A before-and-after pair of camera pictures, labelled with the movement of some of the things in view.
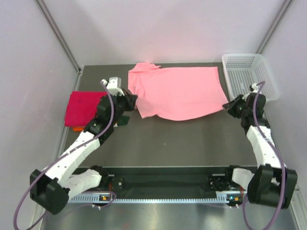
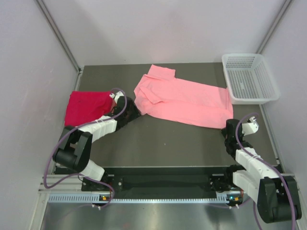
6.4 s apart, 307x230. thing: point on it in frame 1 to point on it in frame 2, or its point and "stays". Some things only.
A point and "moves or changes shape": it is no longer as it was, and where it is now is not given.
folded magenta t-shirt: (82, 108) stays
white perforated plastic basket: (242, 70) stays
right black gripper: (230, 107) to (223, 131)
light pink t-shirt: (176, 93) moves or changes shape
